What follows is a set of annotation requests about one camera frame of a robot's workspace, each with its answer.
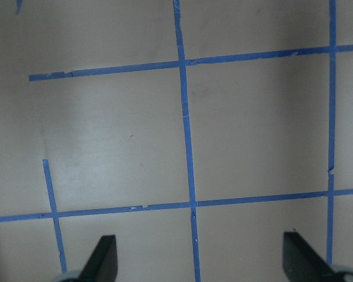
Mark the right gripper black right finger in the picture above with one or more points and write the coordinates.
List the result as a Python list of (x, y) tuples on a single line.
[(301, 262)]

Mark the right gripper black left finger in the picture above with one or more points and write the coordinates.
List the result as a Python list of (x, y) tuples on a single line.
[(103, 262)]

